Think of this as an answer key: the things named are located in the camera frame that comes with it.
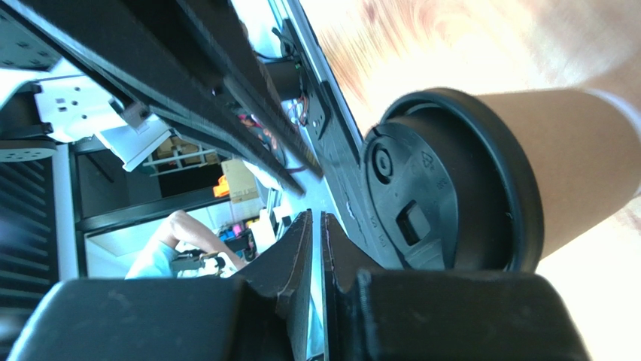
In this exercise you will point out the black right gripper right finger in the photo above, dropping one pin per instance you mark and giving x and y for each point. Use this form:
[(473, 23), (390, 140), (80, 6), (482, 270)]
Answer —
[(371, 313)]

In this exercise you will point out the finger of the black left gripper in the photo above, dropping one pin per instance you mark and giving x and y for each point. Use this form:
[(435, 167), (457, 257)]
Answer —
[(145, 52), (217, 25)]

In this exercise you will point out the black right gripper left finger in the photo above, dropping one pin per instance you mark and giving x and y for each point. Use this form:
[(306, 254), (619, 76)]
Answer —
[(259, 313)]

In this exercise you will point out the black cup lid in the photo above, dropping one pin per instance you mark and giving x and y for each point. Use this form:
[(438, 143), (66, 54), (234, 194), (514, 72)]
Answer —
[(449, 187)]

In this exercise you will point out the brown paper cup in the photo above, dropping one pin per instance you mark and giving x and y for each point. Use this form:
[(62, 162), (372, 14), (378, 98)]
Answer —
[(584, 149)]

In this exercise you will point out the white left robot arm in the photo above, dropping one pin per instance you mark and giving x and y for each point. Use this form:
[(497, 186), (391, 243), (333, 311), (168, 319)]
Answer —
[(68, 105)]

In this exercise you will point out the person in background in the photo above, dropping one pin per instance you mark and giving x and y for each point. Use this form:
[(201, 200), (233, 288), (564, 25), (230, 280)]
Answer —
[(154, 261)]

